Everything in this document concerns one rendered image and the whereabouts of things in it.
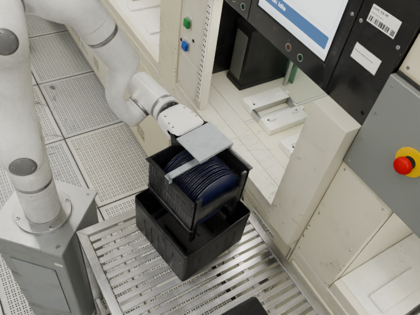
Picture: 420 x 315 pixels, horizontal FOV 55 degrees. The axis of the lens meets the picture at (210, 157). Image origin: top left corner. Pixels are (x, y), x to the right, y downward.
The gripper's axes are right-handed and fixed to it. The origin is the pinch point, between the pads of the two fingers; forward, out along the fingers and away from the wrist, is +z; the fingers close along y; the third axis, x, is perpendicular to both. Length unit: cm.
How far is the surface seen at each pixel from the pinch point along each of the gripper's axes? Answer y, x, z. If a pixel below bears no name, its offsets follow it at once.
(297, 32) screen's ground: -26.7, 27.1, 1.2
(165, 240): 13.6, -32.3, 3.7
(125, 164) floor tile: -33, -121, -93
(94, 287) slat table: 29, -87, -20
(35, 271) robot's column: 46, -68, -30
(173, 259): 13.6, -37.7, 8.0
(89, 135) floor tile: -27, -121, -127
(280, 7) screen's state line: -28.1, 29.5, -7.1
